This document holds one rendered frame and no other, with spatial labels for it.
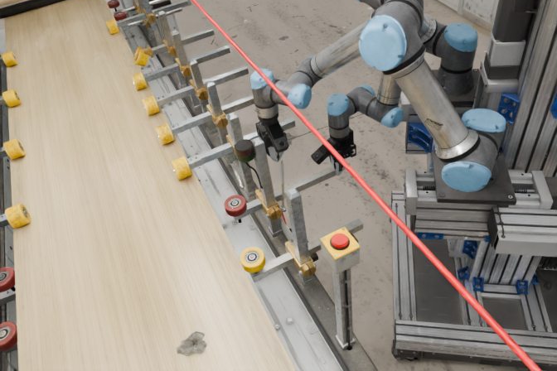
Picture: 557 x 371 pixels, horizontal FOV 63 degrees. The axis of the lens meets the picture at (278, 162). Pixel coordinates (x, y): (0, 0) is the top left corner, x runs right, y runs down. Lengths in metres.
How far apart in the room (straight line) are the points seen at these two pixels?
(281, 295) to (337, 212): 1.12
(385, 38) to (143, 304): 1.04
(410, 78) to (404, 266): 1.28
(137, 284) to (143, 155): 0.64
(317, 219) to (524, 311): 1.17
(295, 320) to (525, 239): 0.79
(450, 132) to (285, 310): 0.87
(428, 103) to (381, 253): 1.51
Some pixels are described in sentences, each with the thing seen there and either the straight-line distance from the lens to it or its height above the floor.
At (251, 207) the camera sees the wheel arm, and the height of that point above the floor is 0.86.
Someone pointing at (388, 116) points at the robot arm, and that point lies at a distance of 1.57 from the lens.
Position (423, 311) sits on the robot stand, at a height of 0.21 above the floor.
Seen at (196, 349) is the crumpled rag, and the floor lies 0.91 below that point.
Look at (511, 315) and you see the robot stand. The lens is 2.26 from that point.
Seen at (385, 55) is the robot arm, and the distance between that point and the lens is 1.12.
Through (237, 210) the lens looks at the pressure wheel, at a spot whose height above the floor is 0.90.
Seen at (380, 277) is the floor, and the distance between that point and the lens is 2.51.
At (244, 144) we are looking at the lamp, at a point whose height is 1.18.
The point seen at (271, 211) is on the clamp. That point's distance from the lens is 1.66.
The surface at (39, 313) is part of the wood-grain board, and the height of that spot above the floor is 0.90.
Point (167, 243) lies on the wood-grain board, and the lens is 1.62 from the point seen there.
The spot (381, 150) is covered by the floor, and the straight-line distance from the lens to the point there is 3.15.
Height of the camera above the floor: 2.11
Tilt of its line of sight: 43 degrees down
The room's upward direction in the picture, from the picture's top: 10 degrees counter-clockwise
